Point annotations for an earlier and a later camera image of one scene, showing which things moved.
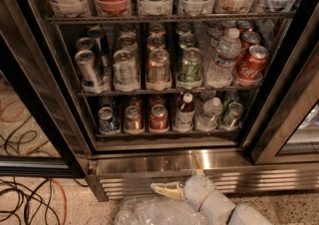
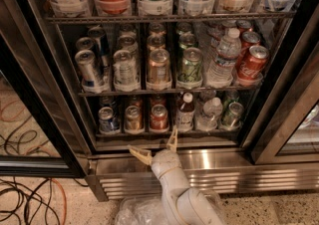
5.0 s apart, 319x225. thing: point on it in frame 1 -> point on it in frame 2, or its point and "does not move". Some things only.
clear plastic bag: [147, 210] does not move
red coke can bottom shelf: [159, 117] does not move
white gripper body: [196, 188] -> [164, 161]
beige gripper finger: [197, 168] -> [172, 141]
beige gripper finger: [174, 189] -> [145, 155]
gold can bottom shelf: [133, 121] does not move
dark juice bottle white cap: [184, 114] does not move
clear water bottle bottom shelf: [208, 119] does not move
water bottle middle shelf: [221, 70] does not move
